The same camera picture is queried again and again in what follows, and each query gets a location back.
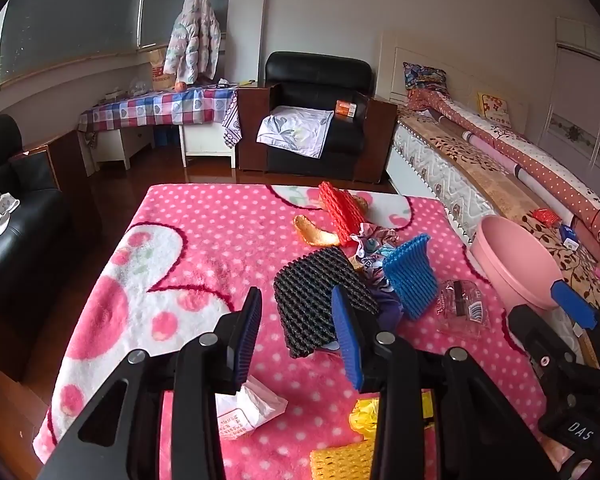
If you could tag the yellow foam net sleeve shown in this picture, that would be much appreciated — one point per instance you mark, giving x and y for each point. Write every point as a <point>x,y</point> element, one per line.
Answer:
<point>349,462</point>

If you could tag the yellow plastic wrapper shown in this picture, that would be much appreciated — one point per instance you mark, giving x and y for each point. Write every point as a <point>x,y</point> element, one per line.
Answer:
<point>364,416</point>

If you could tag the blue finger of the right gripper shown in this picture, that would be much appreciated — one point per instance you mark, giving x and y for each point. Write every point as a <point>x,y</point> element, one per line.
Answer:
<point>574,305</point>

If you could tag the yellow flower cushion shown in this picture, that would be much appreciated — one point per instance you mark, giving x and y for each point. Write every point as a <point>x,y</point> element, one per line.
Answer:
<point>494,109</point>

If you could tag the blue white tissue pack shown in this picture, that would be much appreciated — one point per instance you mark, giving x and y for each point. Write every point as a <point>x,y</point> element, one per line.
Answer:
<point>569,237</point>

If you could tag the hanging pastel puffer jacket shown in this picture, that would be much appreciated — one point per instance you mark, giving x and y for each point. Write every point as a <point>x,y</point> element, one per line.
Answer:
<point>194,46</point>

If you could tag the pink plastic trash bucket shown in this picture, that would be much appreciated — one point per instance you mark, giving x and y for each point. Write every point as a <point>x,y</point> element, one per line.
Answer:
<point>518,266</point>

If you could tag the white floral pillow case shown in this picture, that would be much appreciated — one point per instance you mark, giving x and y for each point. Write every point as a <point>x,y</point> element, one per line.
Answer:
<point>299,130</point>

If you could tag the colourful snack wrapper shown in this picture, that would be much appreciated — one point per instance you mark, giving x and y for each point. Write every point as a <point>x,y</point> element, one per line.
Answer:
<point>375,243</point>

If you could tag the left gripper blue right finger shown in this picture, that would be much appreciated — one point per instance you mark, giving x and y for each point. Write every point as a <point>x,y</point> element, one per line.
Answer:
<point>348,337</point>

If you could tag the small orange box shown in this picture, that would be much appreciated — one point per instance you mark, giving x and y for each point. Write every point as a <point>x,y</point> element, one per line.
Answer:
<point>345,109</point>

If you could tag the colourful cartoon pillow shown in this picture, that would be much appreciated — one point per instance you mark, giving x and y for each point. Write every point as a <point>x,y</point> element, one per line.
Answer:
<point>424,77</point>

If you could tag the black sofa at left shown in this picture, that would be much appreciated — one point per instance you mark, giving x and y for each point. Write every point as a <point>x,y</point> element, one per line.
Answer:
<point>38,249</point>

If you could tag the blue foam net sleeve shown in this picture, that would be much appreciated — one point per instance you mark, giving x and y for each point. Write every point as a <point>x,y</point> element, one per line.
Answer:
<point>410,274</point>

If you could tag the orange peel far piece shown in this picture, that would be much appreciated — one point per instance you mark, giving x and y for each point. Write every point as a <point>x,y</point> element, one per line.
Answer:
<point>313,235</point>

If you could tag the red snack bag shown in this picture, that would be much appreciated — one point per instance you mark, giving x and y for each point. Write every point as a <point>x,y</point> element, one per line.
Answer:
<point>547,217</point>

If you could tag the red foam net sleeve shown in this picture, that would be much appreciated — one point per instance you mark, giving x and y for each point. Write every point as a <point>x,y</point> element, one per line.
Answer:
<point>344,209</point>

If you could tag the black leather armchair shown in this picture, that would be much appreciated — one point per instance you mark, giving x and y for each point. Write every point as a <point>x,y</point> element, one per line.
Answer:
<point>356,148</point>

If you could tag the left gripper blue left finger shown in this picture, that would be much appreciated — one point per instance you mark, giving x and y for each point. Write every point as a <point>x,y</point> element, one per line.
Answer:
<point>244,336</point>

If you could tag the white wardrobe with floral band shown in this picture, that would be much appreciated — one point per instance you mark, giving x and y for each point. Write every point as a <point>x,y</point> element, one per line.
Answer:
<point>572,131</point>

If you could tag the walnut left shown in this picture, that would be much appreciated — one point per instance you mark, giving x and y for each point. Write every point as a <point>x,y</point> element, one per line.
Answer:
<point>361,202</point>

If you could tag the white pink tissue packet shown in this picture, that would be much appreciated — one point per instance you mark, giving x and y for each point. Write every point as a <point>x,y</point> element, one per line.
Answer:
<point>252,406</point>

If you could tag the pink rolled bolster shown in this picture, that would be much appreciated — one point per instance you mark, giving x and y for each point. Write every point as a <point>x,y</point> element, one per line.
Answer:
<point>509,164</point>

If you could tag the black foam net sleeve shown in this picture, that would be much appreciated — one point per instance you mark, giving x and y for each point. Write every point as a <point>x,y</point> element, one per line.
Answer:
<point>303,295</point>

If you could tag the clear plastic wrapper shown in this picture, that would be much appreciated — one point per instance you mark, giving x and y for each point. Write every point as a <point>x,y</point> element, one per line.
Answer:
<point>460,310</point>

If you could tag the checkered cloth side table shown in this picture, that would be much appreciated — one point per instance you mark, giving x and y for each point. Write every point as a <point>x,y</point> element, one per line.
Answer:
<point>116,131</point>

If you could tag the bed with brown leaf cover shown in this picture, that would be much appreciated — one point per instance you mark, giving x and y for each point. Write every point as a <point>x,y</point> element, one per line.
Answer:
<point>471,186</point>

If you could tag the red white polka dot quilt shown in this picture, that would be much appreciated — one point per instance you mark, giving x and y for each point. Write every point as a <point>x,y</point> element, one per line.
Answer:
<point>561,183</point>

